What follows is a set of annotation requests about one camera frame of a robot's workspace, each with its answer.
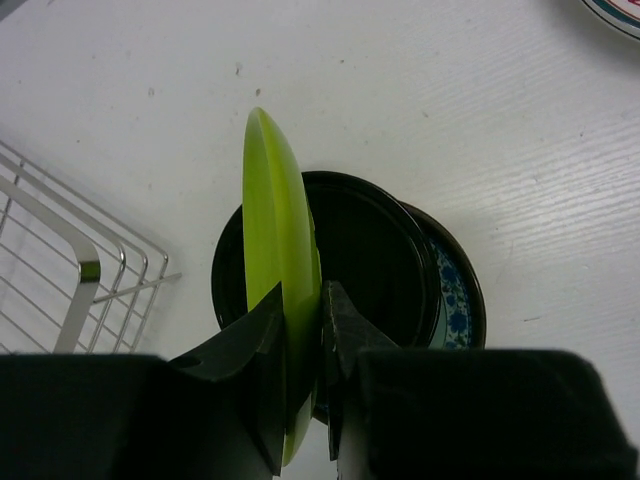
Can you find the wire dish rack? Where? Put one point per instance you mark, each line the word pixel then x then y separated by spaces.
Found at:
pixel 74 278

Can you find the lime green plate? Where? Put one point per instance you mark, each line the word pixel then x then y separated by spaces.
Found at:
pixel 280 249

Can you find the teal speckled plate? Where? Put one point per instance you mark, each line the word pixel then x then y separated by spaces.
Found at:
pixel 461 324

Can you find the black plate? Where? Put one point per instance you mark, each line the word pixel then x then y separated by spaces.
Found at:
pixel 370 243

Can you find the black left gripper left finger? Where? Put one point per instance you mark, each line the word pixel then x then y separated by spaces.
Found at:
pixel 215 412

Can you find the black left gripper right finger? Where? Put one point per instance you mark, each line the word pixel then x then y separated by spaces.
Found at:
pixel 418 413

